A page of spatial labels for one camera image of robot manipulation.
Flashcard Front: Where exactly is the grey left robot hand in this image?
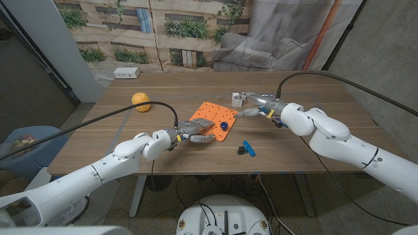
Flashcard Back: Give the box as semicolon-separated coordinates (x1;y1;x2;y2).
174;117;217;144

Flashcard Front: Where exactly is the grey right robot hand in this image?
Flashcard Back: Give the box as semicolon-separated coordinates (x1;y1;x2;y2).
233;91;290;120

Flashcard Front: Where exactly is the orange peg board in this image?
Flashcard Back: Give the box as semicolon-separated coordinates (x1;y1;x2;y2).
189;101;240;142

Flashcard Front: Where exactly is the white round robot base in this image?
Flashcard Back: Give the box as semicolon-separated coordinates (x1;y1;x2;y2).
176;195;272;235

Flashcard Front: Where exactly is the blue binder clip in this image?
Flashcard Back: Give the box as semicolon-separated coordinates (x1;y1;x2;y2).
237;140;257;157

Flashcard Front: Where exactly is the yellow bumpy ball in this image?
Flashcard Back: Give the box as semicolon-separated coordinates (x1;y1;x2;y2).
131;92;152;113

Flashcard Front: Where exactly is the black round floor disc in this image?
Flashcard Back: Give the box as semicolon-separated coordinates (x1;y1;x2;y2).
146;175;173;193

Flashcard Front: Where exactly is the white power strip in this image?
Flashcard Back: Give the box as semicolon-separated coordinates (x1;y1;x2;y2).
113;67;141;80

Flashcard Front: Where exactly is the white table leg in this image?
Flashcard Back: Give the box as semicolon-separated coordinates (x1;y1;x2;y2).
129;175;148;219

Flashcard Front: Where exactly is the printed fabric backdrop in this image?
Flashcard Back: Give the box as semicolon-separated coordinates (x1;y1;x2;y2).
54;0;365;88

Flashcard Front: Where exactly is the grey table leg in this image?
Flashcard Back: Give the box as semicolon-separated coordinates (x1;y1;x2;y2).
293;172;317;218

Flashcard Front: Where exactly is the blue-grey stool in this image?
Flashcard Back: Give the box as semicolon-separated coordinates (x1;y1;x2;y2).
0;125;70;182

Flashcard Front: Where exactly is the white robot torso edge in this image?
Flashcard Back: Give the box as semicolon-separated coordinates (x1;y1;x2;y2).
0;225;133;235

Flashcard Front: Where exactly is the bag of colourful toys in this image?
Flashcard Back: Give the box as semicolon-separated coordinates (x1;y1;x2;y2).
0;133;39;157

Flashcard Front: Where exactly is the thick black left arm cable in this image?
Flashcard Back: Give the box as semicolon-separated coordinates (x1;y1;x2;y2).
0;101;180;163

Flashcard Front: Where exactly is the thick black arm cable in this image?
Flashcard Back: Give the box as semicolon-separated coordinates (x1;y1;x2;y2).
276;70;418;118
0;101;180;163

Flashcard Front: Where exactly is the grey floor cable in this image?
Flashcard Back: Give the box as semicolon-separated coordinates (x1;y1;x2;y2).
257;174;291;235

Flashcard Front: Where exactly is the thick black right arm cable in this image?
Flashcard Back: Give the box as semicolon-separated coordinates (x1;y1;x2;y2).
276;70;418;118

